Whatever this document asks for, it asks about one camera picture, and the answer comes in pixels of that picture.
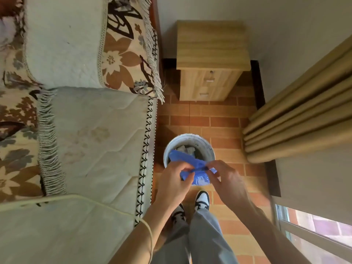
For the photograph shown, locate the person's left hand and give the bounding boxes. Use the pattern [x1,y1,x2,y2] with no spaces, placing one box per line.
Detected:
[155,161,196,210]

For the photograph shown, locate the person's right hand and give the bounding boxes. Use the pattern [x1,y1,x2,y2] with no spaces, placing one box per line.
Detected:
[206,160,256,215]

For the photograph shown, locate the blue plastic bag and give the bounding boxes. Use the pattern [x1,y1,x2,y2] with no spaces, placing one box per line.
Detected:
[168,150,218,186]

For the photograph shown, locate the person's left forearm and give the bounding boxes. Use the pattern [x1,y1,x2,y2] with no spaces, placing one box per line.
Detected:
[109,199,182,264]

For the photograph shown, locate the person's right forearm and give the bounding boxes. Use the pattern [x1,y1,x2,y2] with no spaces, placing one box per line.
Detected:
[228,202,311,264]

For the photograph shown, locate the black and white sneaker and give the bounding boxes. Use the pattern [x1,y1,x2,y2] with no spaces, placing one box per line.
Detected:
[170,203,186,226]
[194,190,210,212]

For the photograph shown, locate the crumpled white paper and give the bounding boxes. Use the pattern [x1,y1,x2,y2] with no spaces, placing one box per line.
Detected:
[176,146,196,157]

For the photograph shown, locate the white plastic bucket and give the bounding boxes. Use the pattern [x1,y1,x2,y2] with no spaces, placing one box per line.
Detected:
[163,133,216,186]

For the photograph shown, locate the grey trousers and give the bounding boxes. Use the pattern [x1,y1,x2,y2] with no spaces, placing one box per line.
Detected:
[151,208,239,264]

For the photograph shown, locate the white quilted seat pad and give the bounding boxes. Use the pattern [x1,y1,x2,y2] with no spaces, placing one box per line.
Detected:
[52,87,158,227]

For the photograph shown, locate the beige pleated curtain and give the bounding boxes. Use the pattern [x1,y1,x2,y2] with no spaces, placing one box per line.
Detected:
[242,34,352,164]

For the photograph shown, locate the light wooden nightstand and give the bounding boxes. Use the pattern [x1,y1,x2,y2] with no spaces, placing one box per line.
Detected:
[176,20,251,102]

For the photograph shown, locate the brown floral fringed blanket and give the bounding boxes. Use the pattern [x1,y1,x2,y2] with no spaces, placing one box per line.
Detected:
[0,0,165,204]

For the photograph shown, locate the cream piped cushion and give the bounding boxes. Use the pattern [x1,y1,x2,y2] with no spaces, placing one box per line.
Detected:
[0,194,144,264]

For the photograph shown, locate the white backrest cushion cover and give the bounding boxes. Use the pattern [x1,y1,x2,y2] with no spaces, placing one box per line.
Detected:
[24,0,107,90]

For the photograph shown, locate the beige cord wristband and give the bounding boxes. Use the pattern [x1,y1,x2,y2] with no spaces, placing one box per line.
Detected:
[138,217,153,264]

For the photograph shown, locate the white window frame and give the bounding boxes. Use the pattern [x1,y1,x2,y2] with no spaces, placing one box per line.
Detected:
[275,203,352,264]

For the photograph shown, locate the reddish wooden sofa frame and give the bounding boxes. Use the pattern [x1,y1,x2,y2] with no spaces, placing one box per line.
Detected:
[150,0,166,83]

